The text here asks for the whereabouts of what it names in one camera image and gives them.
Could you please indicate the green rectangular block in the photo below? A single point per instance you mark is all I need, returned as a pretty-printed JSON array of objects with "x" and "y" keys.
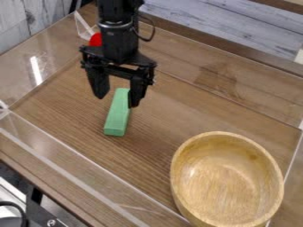
[{"x": 117, "y": 122}]

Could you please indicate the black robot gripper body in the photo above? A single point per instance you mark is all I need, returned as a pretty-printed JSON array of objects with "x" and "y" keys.
[{"x": 118, "y": 56}]

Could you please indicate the black metal table frame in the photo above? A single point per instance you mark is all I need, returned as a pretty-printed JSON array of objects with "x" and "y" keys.
[{"x": 38, "y": 216}]

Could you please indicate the red toy strawberry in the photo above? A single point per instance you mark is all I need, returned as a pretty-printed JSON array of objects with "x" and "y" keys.
[{"x": 95, "y": 40}]

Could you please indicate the clear acrylic tray enclosure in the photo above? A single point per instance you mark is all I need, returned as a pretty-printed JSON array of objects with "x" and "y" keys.
[{"x": 111, "y": 180}]

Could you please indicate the brown wooden bowl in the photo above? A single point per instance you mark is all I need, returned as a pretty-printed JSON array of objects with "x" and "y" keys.
[{"x": 226, "y": 181}]

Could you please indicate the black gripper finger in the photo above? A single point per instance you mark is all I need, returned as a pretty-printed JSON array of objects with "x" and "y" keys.
[
  {"x": 99, "y": 82},
  {"x": 139, "y": 85}
]

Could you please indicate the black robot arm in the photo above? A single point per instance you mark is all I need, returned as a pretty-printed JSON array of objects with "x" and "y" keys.
[{"x": 118, "y": 13}]

